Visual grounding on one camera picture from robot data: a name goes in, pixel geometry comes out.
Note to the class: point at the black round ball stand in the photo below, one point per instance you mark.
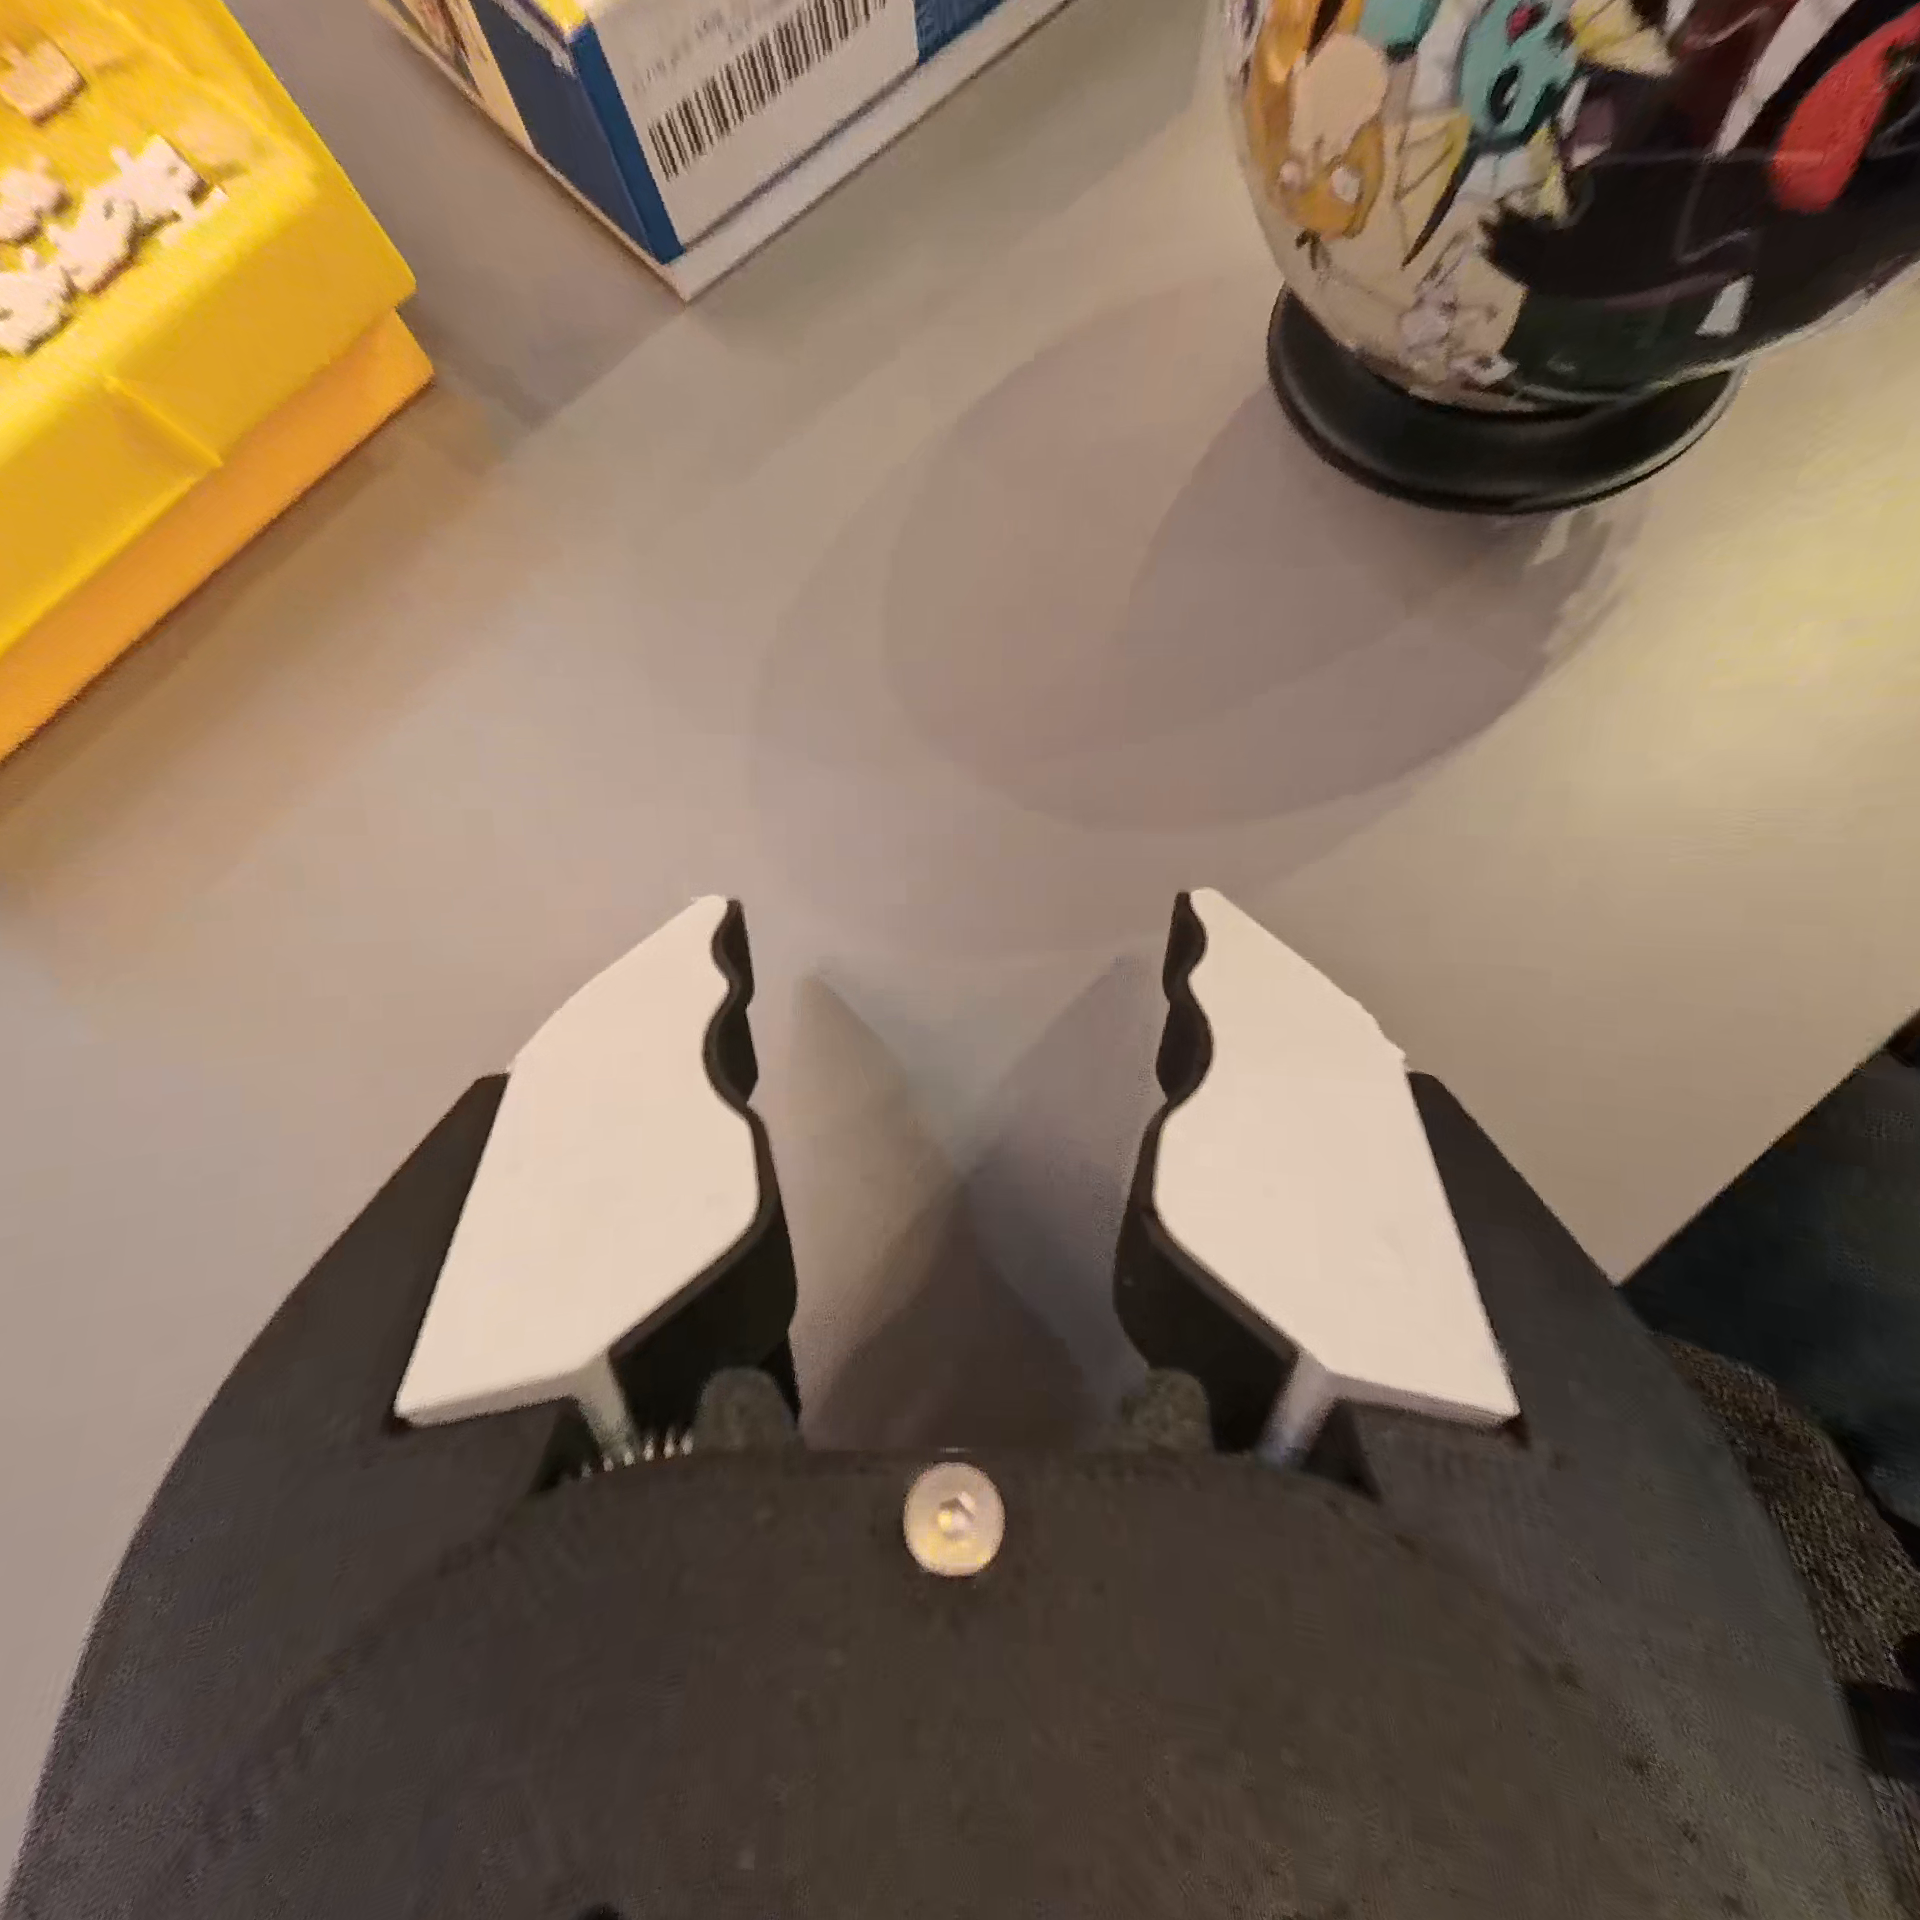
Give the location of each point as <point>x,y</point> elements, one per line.
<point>1501,465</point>

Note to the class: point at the blue puzzle box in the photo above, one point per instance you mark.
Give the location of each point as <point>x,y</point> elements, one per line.
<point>751,90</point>

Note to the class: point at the yellow plastic bin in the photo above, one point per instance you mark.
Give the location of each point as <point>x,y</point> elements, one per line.
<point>225,330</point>

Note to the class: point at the colourful cartoon puzzle ball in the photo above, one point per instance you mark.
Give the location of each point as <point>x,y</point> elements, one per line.
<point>1426,194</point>

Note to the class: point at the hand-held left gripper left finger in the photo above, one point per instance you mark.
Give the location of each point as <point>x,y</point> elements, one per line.
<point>601,1201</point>

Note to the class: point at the pile of loose puzzle pieces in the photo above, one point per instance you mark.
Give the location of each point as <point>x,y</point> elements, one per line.
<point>119,210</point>

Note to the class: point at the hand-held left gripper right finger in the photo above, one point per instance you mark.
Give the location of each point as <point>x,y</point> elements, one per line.
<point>1306,1201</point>

